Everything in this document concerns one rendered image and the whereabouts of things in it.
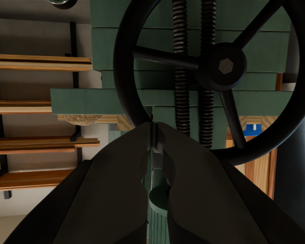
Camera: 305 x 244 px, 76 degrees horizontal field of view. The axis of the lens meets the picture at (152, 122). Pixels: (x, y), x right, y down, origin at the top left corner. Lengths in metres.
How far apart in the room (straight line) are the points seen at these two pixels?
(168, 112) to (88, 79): 2.61
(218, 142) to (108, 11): 0.35
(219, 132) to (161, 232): 0.42
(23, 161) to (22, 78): 1.15
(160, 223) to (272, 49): 0.56
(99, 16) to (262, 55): 0.37
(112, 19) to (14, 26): 2.83
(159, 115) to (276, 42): 0.32
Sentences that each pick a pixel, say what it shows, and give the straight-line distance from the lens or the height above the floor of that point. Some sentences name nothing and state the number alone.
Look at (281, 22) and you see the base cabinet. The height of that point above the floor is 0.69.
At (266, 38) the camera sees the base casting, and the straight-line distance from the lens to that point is 0.54.
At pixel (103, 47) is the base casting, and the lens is 0.47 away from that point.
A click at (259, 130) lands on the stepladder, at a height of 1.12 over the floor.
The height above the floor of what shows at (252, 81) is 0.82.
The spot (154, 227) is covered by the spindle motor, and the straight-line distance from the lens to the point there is 0.72.
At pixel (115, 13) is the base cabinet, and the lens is 0.48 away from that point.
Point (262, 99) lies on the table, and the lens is 0.53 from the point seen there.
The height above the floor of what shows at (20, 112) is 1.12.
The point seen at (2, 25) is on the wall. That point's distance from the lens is 3.32.
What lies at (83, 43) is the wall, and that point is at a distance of 3.00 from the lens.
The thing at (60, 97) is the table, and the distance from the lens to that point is 0.49.
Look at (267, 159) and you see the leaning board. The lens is 2.16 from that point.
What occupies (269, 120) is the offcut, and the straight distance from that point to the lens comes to 0.57.
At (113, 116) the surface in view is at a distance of 0.62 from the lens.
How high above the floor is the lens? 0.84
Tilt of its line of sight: 10 degrees up
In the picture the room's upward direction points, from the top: 179 degrees counter-clockwise
